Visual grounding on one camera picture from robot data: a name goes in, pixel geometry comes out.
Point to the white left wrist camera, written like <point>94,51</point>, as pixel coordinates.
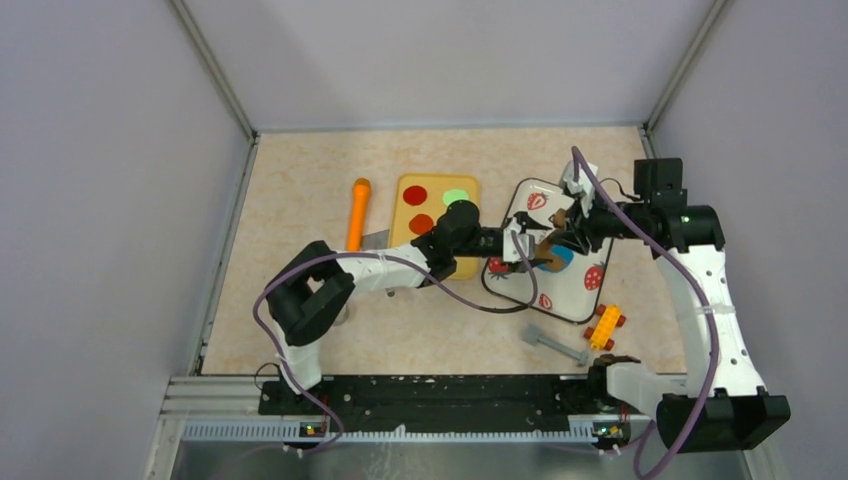
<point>518,246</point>

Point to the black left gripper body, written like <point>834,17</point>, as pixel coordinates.
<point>518,266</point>

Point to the yellow plastic tray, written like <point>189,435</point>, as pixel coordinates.
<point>436,184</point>

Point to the yellow toy brick car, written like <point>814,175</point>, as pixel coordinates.
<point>610,318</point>

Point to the white strawberry enamel tray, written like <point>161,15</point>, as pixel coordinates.
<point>571,295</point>

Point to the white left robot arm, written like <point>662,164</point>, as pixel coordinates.
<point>306,298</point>

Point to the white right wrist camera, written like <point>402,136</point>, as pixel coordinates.
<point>575,184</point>

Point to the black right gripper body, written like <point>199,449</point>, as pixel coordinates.
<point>603,221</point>

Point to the wooden roller tool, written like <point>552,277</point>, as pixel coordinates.
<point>558,221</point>

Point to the blue play dough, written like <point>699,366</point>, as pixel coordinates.
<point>555,259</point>

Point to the green dough disc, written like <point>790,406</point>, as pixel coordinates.
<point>453,195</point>

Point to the grey toy bolt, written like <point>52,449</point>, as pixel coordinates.
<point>533,335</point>

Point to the brown handled scraper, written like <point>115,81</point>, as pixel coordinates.
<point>375,241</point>

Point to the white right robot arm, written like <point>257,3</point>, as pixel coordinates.
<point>723,404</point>

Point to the orange toy rolling pin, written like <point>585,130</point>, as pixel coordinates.
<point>361,194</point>

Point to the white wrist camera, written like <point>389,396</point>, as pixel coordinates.
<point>518,246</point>
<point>575,184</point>

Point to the dark red dough disc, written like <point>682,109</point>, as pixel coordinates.
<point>421,224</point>

